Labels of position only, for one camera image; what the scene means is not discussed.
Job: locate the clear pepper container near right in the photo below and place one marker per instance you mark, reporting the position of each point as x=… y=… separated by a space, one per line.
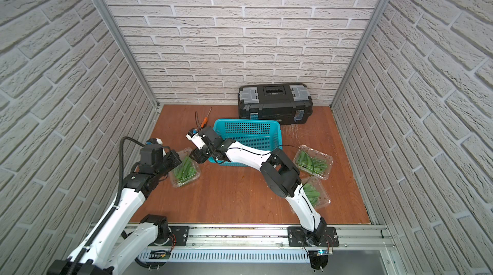
x=315 y=192

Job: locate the aluminium frame post right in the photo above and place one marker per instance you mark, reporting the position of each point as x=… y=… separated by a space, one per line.
x=366 y=37

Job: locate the aluminium frame post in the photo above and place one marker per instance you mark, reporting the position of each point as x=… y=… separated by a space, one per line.
x=123 y=45
x=366 y=37

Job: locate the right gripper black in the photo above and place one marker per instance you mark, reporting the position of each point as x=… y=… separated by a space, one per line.
x=198 y=155

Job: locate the clear pepper container far right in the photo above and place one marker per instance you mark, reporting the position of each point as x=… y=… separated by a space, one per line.
x=313 y=162

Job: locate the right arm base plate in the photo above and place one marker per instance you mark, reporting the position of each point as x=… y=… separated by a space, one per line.
x=298 y=237

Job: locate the clear pepper container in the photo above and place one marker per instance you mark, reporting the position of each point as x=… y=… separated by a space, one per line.
x=313 y=162
x=315 y=192

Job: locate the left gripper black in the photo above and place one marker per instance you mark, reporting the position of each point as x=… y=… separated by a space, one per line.
x=171 y=161

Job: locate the teal plastic basket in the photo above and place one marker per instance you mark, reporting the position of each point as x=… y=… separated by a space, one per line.
x=264 y=135

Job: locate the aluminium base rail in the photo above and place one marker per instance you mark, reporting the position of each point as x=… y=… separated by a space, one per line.
x=260 y=243

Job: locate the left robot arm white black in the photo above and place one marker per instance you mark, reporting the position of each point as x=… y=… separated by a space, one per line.
x=99 y=252

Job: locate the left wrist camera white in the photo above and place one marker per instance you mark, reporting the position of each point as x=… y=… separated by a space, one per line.
x=157 y=141

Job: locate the aluminium frame post left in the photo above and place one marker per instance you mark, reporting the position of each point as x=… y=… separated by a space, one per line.
x=123 y=45

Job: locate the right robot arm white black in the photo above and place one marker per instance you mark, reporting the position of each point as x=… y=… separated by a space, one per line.
x=280 y=173

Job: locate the black toolbox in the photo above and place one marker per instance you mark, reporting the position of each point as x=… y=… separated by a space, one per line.
x=288 y=103

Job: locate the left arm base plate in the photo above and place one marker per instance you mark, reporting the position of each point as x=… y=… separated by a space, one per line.
x=177 y=236

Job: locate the clear clamshell container with peppers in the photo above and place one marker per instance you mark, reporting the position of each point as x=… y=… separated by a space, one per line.
x=187 y=172

